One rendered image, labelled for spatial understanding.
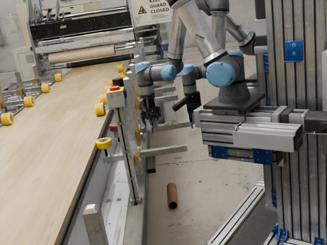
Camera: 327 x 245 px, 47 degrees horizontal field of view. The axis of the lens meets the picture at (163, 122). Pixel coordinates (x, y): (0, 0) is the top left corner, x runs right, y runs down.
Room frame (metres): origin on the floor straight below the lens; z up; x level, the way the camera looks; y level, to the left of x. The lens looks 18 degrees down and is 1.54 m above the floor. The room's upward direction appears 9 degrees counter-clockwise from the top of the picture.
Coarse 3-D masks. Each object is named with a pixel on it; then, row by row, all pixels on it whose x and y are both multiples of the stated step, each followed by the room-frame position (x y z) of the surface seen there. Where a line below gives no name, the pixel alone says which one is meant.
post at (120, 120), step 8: (120, 120) 1.48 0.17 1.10; (120, 128) 1.49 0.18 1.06; (120, 136) 1.49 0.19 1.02; (128, 144) 1.49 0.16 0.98; (128, 152) 1.49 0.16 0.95; (128, 160) 1.49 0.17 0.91; (128, 168) 1.48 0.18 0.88; (128, 176) 1.49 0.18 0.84; (128, 184) 1.49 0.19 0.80; (136, 184) 1.49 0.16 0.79; (136, 192) 1.49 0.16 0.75; (136, 200) 1.48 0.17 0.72
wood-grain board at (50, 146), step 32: (64, 96) 3.05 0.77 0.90; (96, 96) 2.87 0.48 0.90; (0, 128) 2.36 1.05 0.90; (32, 128) 2.25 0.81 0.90; (64, 128) 2.14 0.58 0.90; (96, 128) 2.04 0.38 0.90; (0, 160) 1.76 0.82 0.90; (32, 160) 1.69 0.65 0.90; (64, 160) 1.63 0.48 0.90; (0, 192) 1.39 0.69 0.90; (32, 192) 1.34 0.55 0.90; (64, 192) 1.30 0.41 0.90; (0, 224) 1.13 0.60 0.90; (32, 224) 1.10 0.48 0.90; (64, 224) 1.09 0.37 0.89
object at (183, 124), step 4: (188, 120) 2.06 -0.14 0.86; (160, 124) 2.06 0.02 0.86; (172, 124) 2.04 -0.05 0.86; (176, 124) 2.04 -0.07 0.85; (180, 124) 2.04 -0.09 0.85; (184, 124) 2.03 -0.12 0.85; (188, 124) 2.03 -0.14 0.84; (156, 128) 2.04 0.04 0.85; (160, 128) 2.04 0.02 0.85; (164, 128) 2.04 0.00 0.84; (168, 128) 2.04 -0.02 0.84; (172, 128) 2.04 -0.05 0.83; (176, 128) 2.04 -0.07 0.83; (116, 132) 2.04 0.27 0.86; (144, 132) 2.04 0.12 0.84; (148, 132) 2.04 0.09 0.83; (116, 136) 2.04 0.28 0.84
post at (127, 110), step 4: (128, 100) 1.78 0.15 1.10; (128, 104) 1.75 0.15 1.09; (124, 108) 1.75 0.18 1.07; (128, 108) 1.75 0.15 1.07; (124, 112) 1.75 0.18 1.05; (128, 112) 1.75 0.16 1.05; (128, 116) 1.75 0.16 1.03; (128, 120) 1.75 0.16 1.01; (128, 124) 1.75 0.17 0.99; (132, 124) 1.76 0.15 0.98; (128, 128) 1.75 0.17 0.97; (132, 128) 1.75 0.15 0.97; (128, 132) 1.75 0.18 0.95; (132, 132) 1.75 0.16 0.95; (128, 136) 1.75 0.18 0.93; (132, 136) 1.75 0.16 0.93; (132, 140) 1.75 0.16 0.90; (132, 144) 1.75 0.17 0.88; (136, 144) 1.77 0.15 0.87; (132, 148) 1.75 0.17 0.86; (136, 148) 1.75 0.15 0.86; (132, 152) 1.75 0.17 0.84; (136, 152) 1.75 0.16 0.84; (140, 164) 1.78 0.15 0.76; (136, 168) 1.75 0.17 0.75; (140, 168) 1.75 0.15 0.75; (136, 172) 1.75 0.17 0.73; (140, 172) 1.75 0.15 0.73
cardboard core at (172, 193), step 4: (168, 184) 2.84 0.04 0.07; (172, 184) 2.82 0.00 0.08; (168, 188) 2.77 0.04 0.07; (172, 188) 2.75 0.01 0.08; (168, 192) 2.70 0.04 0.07; (172, 192) 2.68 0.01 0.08; (176, 192) 2.71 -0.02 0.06; (168, 196) 2.65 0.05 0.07; (172, 196) 2.62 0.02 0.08; (176, 196) 2.64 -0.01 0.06; (168, 200) 2.59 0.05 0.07; (172, 200) 2.56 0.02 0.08; (176, 200) 2.57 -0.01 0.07; (168, 204) 2.56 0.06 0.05; (172, 204) 2.62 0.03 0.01; (176, 204) 2.59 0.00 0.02; (172, 208) 2.56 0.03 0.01; (176, 208) 2.55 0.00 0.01
